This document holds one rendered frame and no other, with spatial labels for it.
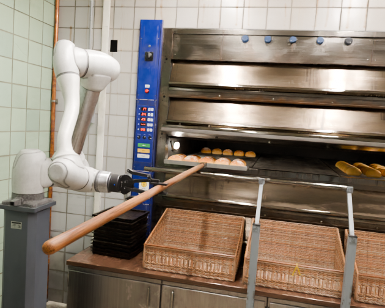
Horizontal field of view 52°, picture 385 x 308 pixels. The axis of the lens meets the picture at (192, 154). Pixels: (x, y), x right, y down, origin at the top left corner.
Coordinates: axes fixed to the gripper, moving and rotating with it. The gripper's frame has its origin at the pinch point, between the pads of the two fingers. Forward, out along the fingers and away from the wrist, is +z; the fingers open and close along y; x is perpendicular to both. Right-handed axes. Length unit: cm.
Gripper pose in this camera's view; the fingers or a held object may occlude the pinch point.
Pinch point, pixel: (159, 187)
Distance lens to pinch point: 159.0
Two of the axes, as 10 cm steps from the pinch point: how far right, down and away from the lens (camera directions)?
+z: 9.8, 0.9, -2.0
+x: -2.0, 0.7, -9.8
